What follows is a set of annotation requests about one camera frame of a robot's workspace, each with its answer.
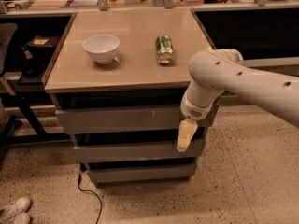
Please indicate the white shoe lower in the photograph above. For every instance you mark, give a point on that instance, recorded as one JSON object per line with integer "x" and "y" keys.
{"x": 22, "y": 218}

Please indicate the grey office chair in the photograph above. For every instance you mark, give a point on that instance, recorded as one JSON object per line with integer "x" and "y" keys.
{"x": 7, "y": 31}

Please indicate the grey top drawer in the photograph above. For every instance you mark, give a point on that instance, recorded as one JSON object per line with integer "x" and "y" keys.
{"x": 120, "y": 119}

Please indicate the grey drawer cabinet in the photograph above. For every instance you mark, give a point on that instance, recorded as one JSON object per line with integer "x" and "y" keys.
{"x": 133, "y": 78}

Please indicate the green drink can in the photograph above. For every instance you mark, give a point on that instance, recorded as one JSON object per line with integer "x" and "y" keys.
{"x": 164, "y": 49}

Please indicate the grey bottom drawer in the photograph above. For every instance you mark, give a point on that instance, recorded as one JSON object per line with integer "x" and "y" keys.
{"x": 141, "y": 174}

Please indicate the black box with label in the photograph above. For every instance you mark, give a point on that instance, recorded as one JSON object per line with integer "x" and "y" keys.
{"x": 38, "y": 53}

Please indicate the grey drawer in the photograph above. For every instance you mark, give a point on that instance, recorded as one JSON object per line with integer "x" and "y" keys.
{"x": 120, "y": 119}
{"x": 137, "y": 151}
{"x": 141, "y": 174}

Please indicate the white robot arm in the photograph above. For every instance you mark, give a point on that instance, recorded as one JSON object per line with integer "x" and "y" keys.
{"x": 216, "y": 71}

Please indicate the grey middle drawer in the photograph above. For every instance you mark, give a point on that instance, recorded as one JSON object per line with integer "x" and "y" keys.
{"x": 137, "y": 151}

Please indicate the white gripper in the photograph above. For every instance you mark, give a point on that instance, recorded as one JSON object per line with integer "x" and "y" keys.
{"x": 194, "y": 110}

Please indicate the white bowl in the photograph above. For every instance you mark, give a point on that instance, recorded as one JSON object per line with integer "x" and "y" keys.
{"x": 102, "y": 48}

